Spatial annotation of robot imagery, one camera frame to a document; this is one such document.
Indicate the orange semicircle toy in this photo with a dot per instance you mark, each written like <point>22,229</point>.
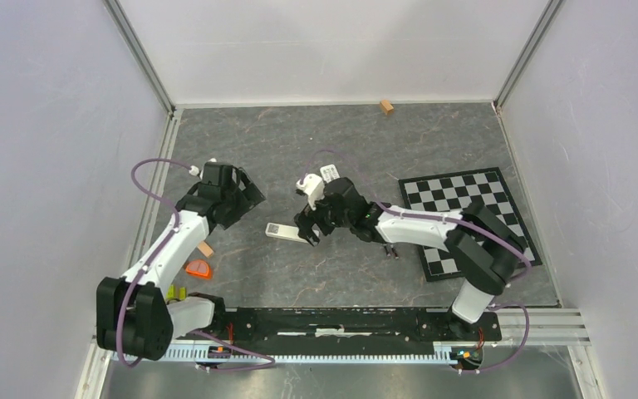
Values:
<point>199,269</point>

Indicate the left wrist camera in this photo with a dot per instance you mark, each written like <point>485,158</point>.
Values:
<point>198,171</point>

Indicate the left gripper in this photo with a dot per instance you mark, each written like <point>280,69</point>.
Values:
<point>248,198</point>

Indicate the yellow green toy blocks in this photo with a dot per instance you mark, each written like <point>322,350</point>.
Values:
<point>176,294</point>

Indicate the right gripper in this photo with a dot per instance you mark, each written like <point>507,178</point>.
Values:
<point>306,219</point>

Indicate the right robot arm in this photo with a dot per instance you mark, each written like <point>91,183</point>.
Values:
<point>485,250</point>

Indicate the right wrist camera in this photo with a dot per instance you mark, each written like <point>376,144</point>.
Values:
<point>312,186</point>

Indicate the small wooden block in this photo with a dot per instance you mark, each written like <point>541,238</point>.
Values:
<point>386,107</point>

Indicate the wooden letter block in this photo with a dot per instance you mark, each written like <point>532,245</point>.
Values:
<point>205,250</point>

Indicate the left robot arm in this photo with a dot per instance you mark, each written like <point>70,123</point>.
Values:
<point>133,318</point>

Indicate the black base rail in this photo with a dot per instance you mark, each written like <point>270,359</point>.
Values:
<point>348,331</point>

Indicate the white remote control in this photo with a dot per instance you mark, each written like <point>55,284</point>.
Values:
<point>288,233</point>
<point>329,173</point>

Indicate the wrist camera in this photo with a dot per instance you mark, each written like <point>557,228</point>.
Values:
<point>312,186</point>
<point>198,171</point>

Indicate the slotted cable duct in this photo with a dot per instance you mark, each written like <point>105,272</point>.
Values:
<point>199,352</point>

